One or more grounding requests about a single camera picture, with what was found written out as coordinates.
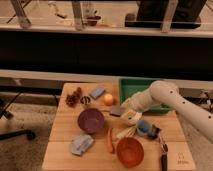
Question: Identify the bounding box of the orange bowl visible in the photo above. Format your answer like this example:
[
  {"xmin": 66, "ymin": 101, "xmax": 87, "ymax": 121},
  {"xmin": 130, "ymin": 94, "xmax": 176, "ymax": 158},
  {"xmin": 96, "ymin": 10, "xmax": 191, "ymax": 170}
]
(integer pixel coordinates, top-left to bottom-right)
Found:
[{"xmin": 116, "ymin": 137, "xmax": 144, "ymax": 168}]

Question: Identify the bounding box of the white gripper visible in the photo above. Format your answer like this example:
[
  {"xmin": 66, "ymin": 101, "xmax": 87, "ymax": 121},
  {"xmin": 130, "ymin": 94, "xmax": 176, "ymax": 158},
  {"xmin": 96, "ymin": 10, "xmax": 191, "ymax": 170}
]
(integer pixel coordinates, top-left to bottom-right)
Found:
[{"xmin": 121, "ymin": 99, "xmax": 142, "ymax": 125}]

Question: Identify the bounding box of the black striped ball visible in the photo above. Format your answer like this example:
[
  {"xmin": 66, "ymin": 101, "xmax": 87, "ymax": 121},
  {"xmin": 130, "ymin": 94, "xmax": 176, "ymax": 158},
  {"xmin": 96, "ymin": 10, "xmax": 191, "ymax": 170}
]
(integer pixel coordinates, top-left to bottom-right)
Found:
[{"xmin": 80, "ymin": 96, "xmax": 91, "ymax": 105}]

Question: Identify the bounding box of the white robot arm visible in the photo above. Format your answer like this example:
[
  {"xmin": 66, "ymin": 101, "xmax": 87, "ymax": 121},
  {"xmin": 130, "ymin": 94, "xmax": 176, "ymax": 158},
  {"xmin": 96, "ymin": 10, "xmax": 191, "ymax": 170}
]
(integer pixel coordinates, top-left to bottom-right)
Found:
[{"xmin": 121, "ymin": 80, "xmax": 213, "ymax": 143}]

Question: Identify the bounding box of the blue cup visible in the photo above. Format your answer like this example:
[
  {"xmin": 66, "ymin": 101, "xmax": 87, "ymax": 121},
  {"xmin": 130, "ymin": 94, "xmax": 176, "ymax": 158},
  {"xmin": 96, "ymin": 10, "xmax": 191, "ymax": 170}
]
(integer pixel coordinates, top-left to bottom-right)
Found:
[{"xmin": 137, "ymin": 120, "xmax": 151, "ymax": 136}]

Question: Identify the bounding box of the black office chair base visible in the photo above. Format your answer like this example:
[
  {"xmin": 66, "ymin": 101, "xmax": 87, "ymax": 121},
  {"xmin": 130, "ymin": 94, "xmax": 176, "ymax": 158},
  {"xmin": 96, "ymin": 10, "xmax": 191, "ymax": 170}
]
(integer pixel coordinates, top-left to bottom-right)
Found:
[{"xmin": 0, "ymin": 94, "xmax": 36, "ymax": 141}]

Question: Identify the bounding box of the blue grey cloth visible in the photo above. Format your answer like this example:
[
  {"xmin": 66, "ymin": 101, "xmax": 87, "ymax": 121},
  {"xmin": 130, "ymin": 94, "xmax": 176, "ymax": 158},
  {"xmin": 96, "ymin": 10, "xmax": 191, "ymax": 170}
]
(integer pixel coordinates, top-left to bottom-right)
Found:
[{"xmin": 70, "ymin": 134, "xmax": 94, "ymax": 156}]

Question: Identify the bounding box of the orange fruit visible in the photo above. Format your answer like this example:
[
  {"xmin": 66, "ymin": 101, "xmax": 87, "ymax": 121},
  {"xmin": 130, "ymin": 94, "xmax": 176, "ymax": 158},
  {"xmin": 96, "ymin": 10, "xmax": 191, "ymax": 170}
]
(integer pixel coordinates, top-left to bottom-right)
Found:
[{"xmin": 103, "ymin": 93, "xmax": 114, "ymax": 106}]

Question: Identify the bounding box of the small dark object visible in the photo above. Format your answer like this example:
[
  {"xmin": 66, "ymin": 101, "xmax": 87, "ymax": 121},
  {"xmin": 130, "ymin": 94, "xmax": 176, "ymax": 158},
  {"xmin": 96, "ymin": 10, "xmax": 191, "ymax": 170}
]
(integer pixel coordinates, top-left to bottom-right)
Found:
[{"xmin": 148, "ymin": 125, "xmax": 161, "ymax": 139}]

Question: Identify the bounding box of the purple bowl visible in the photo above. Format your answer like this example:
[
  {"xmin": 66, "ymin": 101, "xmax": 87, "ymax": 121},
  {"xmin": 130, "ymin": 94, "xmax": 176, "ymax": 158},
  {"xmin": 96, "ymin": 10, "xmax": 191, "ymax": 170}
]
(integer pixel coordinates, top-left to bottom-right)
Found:
[{"xmin": 77, "ymin": 108, "xmax": 105, "ymax": 134}]

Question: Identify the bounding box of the dark grey eraser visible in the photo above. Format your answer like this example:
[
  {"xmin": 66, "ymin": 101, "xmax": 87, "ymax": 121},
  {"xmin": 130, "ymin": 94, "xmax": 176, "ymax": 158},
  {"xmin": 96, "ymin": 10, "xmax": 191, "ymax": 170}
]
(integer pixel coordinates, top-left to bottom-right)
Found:
[{"xmin": 110, "ymin": 106, "xmax": 124, "ymax": 117}]

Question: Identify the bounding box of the orange carrot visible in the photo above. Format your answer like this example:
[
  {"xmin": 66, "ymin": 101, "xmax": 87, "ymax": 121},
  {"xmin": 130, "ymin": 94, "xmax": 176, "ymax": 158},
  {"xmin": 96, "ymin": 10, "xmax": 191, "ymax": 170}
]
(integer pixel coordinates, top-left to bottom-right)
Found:
[{"xmin": 107, "ymin": 128, "xmax": 115, "ymax": 154}]

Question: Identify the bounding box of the green plastic tray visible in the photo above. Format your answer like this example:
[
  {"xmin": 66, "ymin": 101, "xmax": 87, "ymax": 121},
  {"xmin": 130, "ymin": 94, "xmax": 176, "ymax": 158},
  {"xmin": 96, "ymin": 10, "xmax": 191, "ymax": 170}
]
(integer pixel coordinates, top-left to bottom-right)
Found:
[{"xmin": 119, "ymin": 78, "xmax": 170, "ymax": 114}]

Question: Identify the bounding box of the black handled tool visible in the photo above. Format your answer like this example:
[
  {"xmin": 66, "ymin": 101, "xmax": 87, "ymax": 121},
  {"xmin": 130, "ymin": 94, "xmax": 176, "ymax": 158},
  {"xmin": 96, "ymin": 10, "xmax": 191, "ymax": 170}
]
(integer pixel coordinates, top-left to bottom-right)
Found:
[{"xmin": 159, "ymin": 133, "xmax": 168, "ymax": 171}]

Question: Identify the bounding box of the brown grape bunch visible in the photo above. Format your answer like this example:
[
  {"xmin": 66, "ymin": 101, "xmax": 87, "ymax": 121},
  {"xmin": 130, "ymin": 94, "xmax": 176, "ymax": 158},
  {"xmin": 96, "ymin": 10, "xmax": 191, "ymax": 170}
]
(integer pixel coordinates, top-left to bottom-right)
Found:
[{"xmin": 65, "ymin": 87, "xmax": 82, "ymax": 107}]

